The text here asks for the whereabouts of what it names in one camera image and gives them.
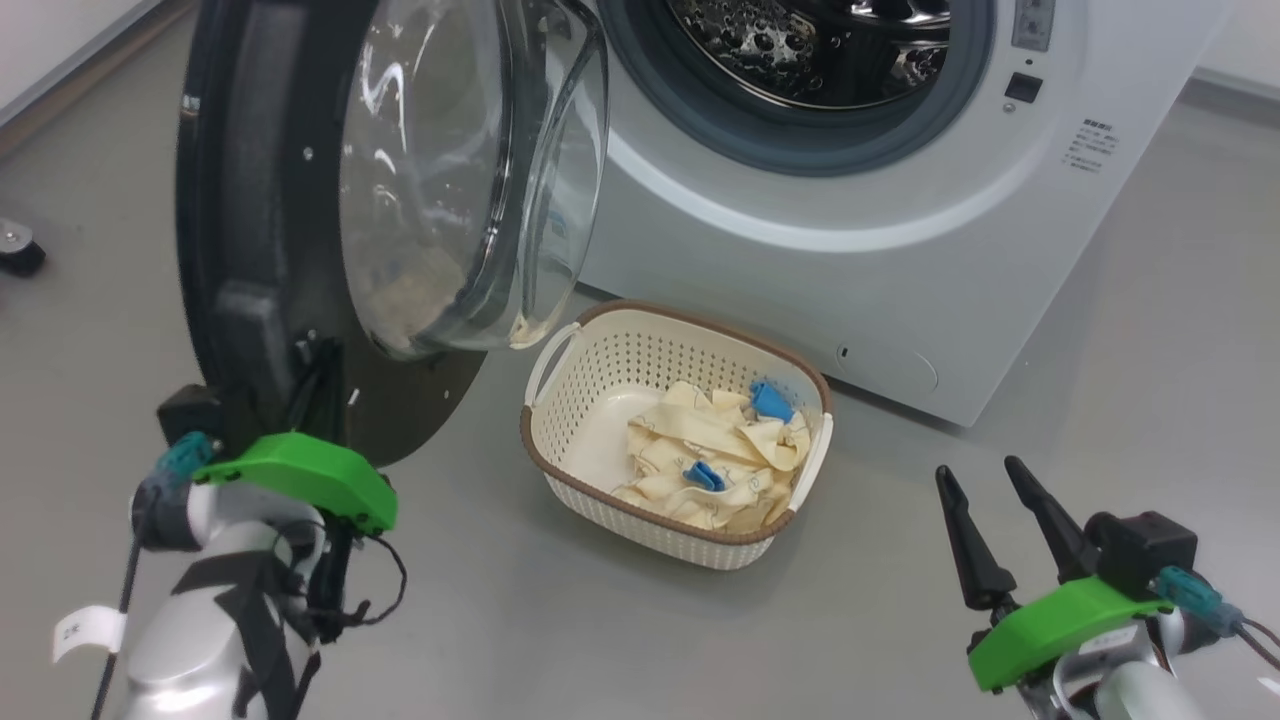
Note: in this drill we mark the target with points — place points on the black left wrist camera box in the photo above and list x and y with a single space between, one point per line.
188 410

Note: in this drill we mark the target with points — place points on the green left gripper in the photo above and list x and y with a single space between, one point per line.
300 470

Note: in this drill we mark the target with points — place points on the cream basket with brown rim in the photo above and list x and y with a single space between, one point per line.
600 400

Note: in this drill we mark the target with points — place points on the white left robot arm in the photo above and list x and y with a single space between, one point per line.
190 640

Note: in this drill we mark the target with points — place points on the white front-load washing machine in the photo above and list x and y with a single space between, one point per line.
900 200

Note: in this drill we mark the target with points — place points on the cream garment with blue cuff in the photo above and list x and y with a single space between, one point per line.
735 425
690 495

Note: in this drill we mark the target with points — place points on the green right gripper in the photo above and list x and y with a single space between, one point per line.
1060 620

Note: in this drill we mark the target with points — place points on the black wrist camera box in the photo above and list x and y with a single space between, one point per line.
1145 550
188 410

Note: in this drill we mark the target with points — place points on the white paper tag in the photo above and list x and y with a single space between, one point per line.
85 632

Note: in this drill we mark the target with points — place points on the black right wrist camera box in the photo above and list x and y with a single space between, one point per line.
1145 550

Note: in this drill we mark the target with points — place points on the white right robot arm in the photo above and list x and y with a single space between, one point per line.
1130 690

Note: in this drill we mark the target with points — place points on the washing machine door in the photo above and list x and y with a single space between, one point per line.
250 200

